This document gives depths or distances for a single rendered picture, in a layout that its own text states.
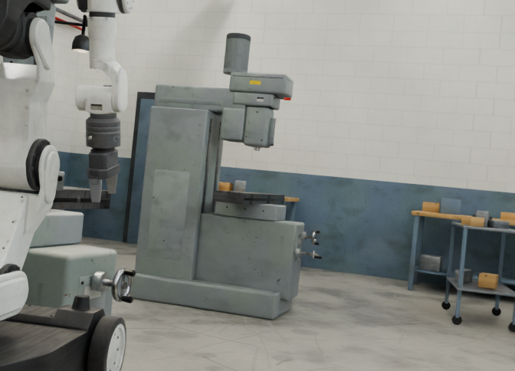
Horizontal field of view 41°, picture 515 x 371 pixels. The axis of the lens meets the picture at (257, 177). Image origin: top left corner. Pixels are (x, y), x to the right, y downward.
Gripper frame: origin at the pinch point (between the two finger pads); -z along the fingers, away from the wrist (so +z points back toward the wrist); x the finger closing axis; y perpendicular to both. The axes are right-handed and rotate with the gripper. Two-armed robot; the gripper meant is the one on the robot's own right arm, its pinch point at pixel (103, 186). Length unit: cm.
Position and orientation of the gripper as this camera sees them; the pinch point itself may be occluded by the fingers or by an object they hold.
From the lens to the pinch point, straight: 184.3
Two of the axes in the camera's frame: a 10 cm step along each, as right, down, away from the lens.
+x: 1.8, -1.9, 9.7
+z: 0.3, -9.8, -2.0
